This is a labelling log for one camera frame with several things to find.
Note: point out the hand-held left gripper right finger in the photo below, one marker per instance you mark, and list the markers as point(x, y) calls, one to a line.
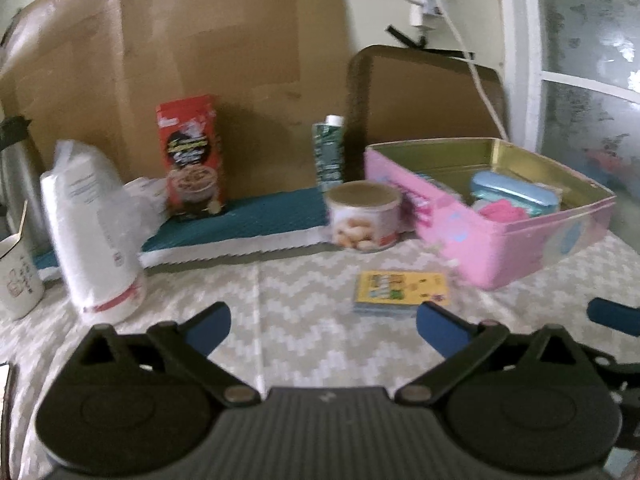
point(440, 330)

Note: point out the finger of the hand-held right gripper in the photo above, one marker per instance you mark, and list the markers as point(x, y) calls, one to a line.
point(615, 316)
point(619, 381)

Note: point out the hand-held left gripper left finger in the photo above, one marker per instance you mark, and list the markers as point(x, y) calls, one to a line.
point(210, 327)

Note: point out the yellow card box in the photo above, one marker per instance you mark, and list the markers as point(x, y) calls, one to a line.
point(395, 290)

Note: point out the pink tin box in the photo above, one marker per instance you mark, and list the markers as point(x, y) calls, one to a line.
point(500, 250)

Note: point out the pink scrunchie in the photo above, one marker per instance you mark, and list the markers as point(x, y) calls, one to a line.
point(500, 211)

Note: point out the beige zigzag tablecloth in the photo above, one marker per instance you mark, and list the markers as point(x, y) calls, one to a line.
point(300, 320)

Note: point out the teal mat white edge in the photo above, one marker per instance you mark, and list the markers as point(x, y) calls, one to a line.
point(250, 220)

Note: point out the round nut can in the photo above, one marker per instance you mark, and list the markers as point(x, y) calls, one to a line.
point(360, 220)

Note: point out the white plastic wrapped pack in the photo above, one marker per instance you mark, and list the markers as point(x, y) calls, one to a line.
point(90, 235)

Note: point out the red cereal box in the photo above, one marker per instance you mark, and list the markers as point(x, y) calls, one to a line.
point(192, 160)

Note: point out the white mug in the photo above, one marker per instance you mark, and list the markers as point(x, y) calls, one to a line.
point(17, 280)

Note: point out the green drink carton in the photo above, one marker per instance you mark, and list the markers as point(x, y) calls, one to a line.
point(327, 155)

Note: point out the brown board right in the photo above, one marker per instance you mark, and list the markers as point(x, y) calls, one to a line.
point(425, 100)

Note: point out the steel thermos black lid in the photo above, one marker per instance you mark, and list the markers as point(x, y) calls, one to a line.
point(20, 175)

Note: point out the black tape strip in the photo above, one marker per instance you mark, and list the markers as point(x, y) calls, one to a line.
point(447, 51)
point(405, 36)

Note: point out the frosted glass window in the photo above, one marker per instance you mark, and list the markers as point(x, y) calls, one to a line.
point(590, 35)

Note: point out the large brown cardboard sheet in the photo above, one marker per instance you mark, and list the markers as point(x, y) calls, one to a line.
point(200, 35)

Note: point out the white power adapter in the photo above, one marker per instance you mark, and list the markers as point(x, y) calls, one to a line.
point(422, 10)

